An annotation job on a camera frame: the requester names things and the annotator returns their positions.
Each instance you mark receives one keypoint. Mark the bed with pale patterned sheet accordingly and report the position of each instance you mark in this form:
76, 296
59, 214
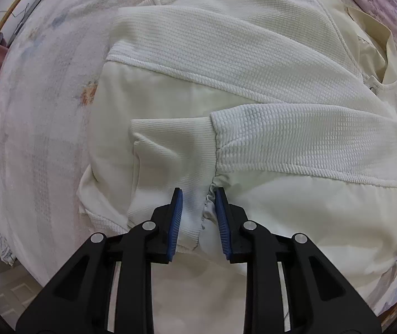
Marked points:
45, 111

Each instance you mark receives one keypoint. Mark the cream snap-button jacket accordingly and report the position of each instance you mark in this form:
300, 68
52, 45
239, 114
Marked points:
254, 76

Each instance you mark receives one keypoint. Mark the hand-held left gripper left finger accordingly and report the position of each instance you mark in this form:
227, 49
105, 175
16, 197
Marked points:
175, 222

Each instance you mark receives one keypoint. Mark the striped clothes pile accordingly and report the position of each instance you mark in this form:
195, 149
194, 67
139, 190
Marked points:
5, 247

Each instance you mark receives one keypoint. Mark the purple floral quilt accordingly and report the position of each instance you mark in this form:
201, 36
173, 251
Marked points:
393, 14

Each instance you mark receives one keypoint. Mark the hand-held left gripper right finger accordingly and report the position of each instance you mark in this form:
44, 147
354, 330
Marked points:
222, 222

